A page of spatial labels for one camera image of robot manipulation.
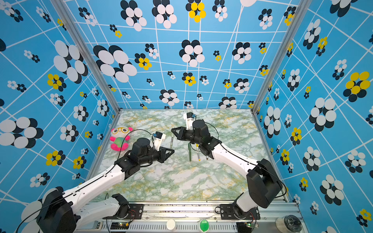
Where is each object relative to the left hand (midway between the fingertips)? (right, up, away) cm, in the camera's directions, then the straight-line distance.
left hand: (174, 150), depth 76 cm
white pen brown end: (+19, -8, +17) cm, 27 cm away
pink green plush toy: (-39, +4, +20) cm, 44 cm away
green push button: (+14, -30, -14) cm, 36 cm away
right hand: (-1, +10, 0) cm, 10 cm away
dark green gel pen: (-1, +4, -1) cm, 4 cm away
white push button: (0, -31, -12) cm, 33 cm away
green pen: (+8, -5, +20) cm, 22 cm away
